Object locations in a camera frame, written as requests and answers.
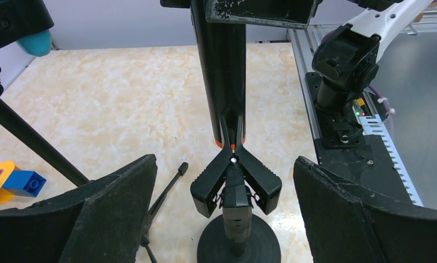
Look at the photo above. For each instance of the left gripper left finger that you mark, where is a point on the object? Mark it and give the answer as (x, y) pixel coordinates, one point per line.
(101, 221)

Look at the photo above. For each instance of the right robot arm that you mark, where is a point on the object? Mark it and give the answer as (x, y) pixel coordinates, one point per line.
(347, 59)

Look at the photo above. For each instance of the black microphone orange tip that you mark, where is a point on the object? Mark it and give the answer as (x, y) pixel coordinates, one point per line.
(222, 53)

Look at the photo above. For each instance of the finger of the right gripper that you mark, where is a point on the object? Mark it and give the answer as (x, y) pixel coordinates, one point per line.
(294, 14)

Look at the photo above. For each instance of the black round base stand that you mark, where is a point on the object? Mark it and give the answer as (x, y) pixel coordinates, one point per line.
(235, 181)

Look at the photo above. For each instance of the yellow and blue toy block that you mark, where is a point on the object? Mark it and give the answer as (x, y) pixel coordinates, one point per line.
(17, 182)

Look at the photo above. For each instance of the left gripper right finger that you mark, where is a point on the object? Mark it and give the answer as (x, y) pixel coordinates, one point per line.
(346, 222)

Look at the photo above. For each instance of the blue microphone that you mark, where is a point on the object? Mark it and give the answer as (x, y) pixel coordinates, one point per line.
(38, 44)

